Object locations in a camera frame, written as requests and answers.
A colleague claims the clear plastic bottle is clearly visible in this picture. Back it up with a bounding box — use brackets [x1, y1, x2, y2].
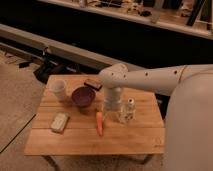
[119, 98, 135, 124]

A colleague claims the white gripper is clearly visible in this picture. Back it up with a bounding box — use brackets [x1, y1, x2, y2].
[102, 87, 122, 126]

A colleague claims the dark purple bowl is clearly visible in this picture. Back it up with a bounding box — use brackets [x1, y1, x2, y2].
[71, 87, 96, 107]

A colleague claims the orange carrot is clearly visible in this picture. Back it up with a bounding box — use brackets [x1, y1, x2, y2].
[96, 112, 103, 136]

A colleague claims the wooden table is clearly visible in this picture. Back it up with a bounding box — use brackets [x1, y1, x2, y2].
[23, 74, 166, 158]

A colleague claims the black equipment on floor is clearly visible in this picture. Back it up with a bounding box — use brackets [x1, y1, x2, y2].
[19, 46, 66, 84]

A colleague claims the grey sponge block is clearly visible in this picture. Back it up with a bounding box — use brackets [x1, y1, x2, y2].
[50, 113, 69, 133]

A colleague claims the dark rectangular box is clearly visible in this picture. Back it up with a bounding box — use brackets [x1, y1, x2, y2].
[84, 79, 102, 91]

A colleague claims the white paper cup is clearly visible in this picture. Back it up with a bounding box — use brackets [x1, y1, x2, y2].
[49, 80, 68, 101]

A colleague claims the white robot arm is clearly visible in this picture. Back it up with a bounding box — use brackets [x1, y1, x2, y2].
[99, 63, 213, 171]

